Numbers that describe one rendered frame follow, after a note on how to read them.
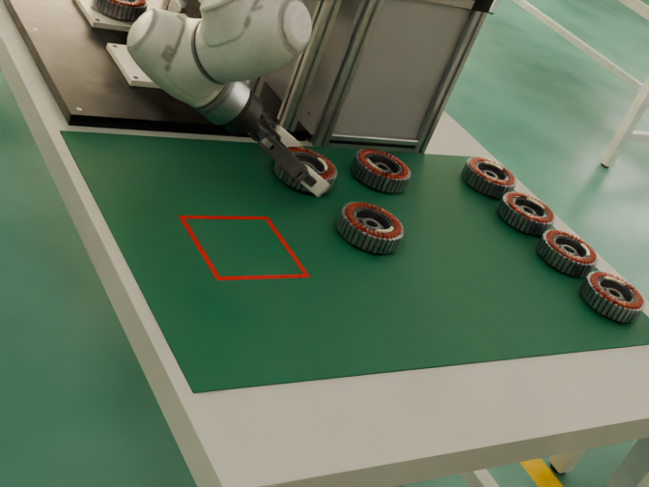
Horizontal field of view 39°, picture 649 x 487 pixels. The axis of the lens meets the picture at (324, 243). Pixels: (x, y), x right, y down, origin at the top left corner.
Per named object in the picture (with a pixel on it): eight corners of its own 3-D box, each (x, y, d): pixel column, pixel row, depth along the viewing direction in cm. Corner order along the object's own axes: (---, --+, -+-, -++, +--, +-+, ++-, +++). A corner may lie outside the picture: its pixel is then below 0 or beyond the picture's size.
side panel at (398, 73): (314, 147, 180) (373, -9, 164) (307, 139, 182) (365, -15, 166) (424, 154, 196) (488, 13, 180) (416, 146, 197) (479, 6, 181)
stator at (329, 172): (283, 192, 160) (290, 174, 158) (265, 157, 168) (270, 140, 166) (340, 198, 165) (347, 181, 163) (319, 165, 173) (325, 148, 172)
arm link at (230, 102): (220, 51, 150) (243, 72, 154) (181, 91, 152) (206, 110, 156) (237, 77, 144) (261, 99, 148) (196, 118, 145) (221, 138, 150)
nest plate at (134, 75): (129, 85, 169) (131, 79, 169) (105, 48, 179) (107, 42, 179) (204, 93, 178) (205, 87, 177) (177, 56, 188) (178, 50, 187)
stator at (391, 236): (323, 220, 157) (329, 202, 155) (368, 214, 164) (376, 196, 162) (364, 260, 151) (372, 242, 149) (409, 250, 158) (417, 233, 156)
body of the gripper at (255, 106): (256, 100, 148) (291, 130, 154) (239, 75, 154) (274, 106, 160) (223, 132, 149) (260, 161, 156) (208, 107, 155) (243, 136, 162)
